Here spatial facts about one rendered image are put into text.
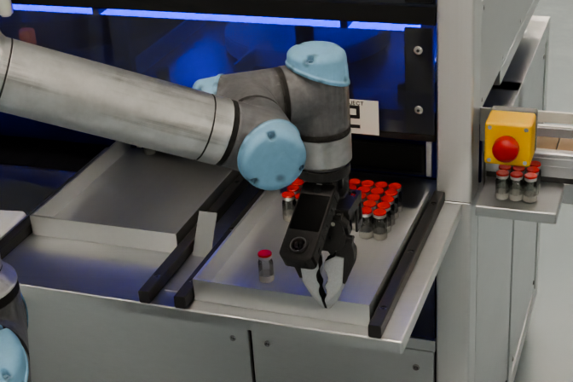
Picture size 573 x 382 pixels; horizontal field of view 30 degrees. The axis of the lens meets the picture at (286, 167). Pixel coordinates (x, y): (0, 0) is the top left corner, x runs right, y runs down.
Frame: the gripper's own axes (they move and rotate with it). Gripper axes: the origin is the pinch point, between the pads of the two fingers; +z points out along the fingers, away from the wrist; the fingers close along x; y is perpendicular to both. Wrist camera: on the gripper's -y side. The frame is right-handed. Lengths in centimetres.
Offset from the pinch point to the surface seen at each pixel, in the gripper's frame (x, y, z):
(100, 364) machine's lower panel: 63, 39, 49
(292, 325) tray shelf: 4.4, -1.1, 3.7
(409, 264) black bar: -8.0, 15.0, 1.7
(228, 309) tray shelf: 14.5, 0.1, 3.6
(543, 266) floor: -11, 169, 91
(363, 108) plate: 5.1, 38.5, -12.0
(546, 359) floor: -18, 122, 91
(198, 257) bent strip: 24.3, 12.0, 3.4
